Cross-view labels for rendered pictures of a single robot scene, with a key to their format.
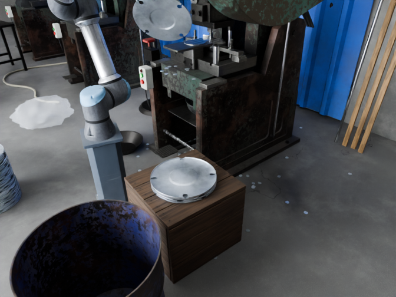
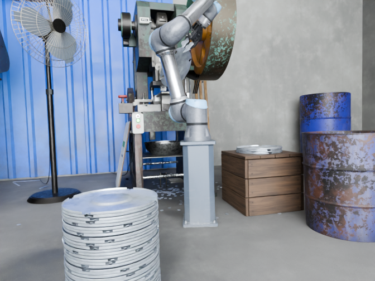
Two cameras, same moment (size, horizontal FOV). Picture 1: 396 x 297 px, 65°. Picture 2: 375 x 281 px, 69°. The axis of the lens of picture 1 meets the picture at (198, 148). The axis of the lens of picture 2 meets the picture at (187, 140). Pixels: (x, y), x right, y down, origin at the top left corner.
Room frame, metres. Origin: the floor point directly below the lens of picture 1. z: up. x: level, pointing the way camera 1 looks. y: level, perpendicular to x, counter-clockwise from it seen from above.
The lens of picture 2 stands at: (0.80, 1.87, 0.53)
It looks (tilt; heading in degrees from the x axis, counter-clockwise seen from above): 3 degrees down; 294
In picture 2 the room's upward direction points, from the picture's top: 2 degrees counter-clockwise
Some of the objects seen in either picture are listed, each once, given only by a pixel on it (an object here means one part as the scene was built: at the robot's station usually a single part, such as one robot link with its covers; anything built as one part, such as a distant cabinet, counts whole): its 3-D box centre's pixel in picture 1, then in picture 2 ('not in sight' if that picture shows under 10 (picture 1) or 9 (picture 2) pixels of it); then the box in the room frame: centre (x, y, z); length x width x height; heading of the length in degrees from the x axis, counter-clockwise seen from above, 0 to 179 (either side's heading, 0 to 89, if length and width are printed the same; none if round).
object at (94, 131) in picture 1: (98, 124); (197, 131); (1.35, 0.48, 0.50); 0.15 x 0.15 x 0.10
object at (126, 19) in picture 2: not in sight; (129, 28); (2.07, 0.05, 1.31); 0.22 x 0.12 x 0.22; 129
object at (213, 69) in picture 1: (211, 57); (163, 109); (1.86, -0.09, 0.68); 0.45 x 0.30 x 0.06; 39
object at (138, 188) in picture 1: (185, 210); (259, 178); (1.08, 0.06, 0.18); 0.40 x 0.38 x 0.35; 126
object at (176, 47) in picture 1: (188, 55); (167, 102); (1.75, 0.05, 0.72); 0.25 x 0.14 x 0.14; 129
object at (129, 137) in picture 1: (122, 144); not in sight; (1.92, 0.54, 0.04); 0.30 x 0.30 x 0.07
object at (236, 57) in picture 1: (232, 49); not in sight; (1.73, -0.20, 0.76); 0.17 x 0.06 x 0.10; 39
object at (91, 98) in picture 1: (95, 102); (196, 110); (1.35, 0.48, 0.62); 0.13 x 0.12 x 0.14; 149
